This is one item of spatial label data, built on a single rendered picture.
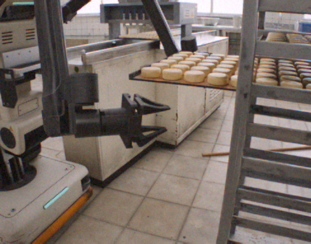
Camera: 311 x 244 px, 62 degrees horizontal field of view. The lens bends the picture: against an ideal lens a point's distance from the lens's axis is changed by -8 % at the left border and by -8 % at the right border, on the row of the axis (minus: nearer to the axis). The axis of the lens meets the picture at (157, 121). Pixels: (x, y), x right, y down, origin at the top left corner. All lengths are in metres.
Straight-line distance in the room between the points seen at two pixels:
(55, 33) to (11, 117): 0.69
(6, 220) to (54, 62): 0.92
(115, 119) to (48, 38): 0.23
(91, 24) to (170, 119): 4.36
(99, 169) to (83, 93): 1.29
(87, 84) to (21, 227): 0.95
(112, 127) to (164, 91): 1.59
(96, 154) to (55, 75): 1.19
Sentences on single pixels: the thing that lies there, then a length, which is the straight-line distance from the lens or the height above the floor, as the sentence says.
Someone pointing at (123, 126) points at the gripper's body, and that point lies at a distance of 0.55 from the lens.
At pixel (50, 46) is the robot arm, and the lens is 0.63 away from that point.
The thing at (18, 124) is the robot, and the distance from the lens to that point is 1.25.
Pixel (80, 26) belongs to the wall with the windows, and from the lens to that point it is 6.40.
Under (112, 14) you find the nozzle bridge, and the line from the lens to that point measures 2.40.
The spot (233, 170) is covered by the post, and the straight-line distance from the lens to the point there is 0.66.
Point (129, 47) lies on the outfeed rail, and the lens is 1.82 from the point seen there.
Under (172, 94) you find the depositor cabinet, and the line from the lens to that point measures 2.10.
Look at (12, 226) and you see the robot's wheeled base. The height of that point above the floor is 0.27.
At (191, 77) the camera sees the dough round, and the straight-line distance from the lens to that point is 0.66.
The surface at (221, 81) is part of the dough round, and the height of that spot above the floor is 0.96.
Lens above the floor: 1.12
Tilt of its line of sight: 23 degrees down
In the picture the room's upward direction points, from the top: straight up
